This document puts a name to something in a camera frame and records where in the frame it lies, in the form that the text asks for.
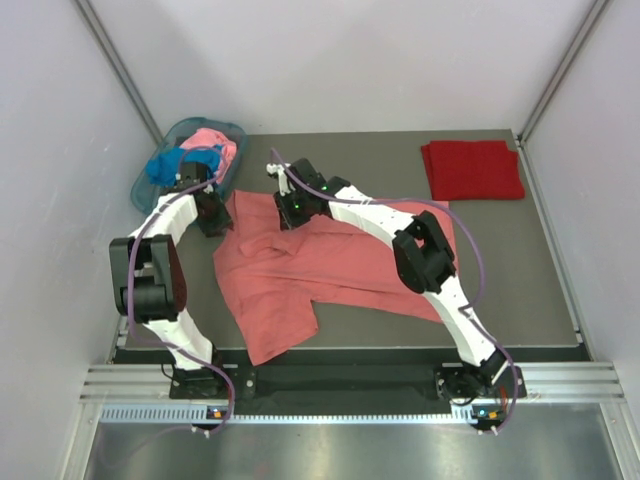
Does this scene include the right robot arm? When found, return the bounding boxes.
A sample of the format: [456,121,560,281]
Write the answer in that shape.
[266,159,523,406]

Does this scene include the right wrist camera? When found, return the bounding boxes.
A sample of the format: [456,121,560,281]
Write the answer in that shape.
[266,163,296,197]

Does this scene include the right aluminium corner post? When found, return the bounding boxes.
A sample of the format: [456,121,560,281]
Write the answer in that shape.
[515,0,612,147]

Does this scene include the teal plastic basket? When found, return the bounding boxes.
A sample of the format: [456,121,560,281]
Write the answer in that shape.
[130,117,248,215]

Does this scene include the aluminium corner post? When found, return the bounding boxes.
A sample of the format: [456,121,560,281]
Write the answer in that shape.
[515,0,612,147]
[71,0,164,144]

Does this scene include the left aluminium corner post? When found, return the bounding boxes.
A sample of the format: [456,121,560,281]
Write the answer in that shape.
[71,0,164,144]

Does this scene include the slotted cable duct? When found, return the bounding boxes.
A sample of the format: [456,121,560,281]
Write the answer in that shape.
[98,399,488,425]

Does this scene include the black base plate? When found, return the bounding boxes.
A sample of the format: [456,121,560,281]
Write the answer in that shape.
[169,347,591,414]

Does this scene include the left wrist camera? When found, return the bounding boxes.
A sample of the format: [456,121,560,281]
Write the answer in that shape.
[174,162,214,195]

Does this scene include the salmon pink t-shirt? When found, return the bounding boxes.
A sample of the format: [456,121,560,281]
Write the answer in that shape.
[213,190,440,365]

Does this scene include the purple cable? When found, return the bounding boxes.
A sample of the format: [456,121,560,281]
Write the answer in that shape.
[269,147,519,436]
[125,147,238,434]

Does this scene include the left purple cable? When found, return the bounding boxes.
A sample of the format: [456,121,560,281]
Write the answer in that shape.
[125,147,238,434]

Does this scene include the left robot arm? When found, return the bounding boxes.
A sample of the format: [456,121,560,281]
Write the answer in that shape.
[109,161,235,399]

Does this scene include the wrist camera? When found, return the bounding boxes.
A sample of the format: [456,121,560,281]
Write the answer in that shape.
[174,162,214,195]
[266,163,296,197]

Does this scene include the folded red t-shirt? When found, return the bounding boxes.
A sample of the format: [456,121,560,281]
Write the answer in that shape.
[420,140,526,201]

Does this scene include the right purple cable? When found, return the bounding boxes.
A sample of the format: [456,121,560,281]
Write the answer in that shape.
[269,147,519,436]

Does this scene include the light pink t-shirt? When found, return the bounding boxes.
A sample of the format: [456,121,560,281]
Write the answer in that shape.
[180,128,239,180]

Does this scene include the blue t-shirt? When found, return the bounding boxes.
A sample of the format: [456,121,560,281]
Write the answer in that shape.
[145,145,227,187]

